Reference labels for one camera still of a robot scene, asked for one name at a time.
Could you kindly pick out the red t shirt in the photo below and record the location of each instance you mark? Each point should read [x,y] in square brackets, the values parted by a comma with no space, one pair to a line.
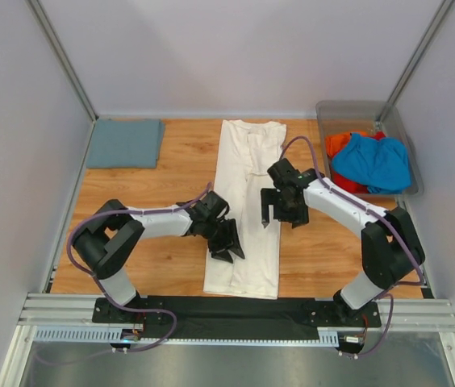
[352,186]

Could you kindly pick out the slotted cable duct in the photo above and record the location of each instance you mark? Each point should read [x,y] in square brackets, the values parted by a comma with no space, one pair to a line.
[120,336]

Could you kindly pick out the left corner aluminium post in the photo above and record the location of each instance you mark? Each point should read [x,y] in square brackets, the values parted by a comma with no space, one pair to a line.
[49,31]

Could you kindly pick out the orange t shirt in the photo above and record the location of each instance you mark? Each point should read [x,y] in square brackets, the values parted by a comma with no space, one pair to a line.
[335,143]

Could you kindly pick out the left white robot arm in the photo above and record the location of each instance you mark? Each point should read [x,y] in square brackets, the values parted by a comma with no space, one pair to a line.
[101,244]

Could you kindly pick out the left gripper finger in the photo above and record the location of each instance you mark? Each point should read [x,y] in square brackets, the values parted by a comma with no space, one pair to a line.
[221,254]
[226,236]

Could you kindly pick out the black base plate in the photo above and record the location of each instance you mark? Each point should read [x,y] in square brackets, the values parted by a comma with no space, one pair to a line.
[248,318]

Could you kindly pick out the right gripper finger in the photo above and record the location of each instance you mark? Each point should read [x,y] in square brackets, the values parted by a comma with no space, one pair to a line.
[269,199]
[300,218]

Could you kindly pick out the aluminium frame rail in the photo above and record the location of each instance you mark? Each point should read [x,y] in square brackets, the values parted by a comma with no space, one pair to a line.
[409,315]

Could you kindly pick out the clear plastic bin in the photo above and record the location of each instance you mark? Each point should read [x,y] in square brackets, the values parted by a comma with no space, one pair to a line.
[336,117]

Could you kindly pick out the right corner aluminium post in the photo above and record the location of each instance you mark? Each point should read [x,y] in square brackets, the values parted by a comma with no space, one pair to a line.
[421,49]

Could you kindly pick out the blue t shirt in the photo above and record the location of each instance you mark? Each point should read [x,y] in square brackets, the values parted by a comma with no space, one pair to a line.
[380,165]

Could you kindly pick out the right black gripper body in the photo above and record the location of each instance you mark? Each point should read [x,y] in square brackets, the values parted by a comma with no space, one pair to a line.
[282,209]

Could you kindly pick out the folded grey-blue t shirt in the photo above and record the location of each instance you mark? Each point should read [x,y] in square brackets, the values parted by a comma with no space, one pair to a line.
[130,144]

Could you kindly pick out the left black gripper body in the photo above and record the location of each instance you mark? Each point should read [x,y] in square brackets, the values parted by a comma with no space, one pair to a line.
[210,230]

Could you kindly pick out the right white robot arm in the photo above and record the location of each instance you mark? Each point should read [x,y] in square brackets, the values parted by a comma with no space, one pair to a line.
[390,245]

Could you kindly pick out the white t shirt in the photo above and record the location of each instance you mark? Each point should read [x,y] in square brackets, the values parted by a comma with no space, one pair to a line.
[246,151]

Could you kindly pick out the corner aluminium post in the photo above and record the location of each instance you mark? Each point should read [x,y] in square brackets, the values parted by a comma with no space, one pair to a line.
[49,31]
[421,49]

